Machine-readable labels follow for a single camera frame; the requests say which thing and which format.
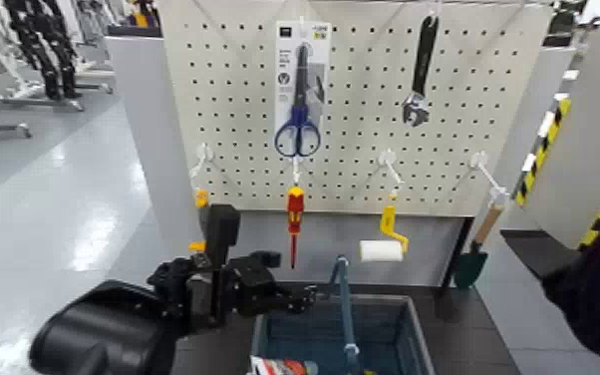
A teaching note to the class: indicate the white partition panel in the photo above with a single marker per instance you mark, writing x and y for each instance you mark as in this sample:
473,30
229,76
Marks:
535,115
148,131

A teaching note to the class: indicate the dark background equipment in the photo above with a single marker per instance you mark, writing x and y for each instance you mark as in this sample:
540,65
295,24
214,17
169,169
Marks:
567,23

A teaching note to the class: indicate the red yellow screwdriver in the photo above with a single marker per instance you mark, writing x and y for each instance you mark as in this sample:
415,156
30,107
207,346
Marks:
296,209

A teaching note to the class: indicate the white pegboard hook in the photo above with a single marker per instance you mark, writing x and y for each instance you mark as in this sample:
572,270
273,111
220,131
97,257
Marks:
480,159
388,157
296,170
205,152
431,8

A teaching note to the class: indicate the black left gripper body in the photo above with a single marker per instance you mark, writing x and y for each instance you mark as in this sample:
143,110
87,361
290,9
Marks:
250,293

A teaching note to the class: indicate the red white glue tube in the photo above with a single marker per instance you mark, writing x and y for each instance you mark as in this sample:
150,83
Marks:
284,366

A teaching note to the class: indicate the yellow grey scraper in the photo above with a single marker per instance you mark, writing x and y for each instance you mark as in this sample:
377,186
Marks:
202,198

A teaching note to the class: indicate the blue scissors in white package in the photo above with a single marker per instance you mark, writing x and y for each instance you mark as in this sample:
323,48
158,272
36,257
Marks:
300,68

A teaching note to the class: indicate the white pegboard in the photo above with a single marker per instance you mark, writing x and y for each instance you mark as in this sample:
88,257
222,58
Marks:
247,105

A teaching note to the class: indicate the black adjustable wrench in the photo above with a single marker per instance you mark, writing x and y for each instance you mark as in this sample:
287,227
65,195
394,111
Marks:
424,52

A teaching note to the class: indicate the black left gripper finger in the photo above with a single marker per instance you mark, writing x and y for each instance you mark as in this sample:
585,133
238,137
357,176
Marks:
266,259
300,301

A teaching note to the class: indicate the grey post with hazard tape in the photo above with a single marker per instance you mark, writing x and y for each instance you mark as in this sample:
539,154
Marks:
588,131

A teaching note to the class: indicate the black humanoid robot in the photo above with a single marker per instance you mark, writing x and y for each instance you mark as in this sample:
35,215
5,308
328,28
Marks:
49,47

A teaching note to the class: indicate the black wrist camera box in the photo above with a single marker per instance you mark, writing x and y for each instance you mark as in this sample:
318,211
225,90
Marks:
222,230

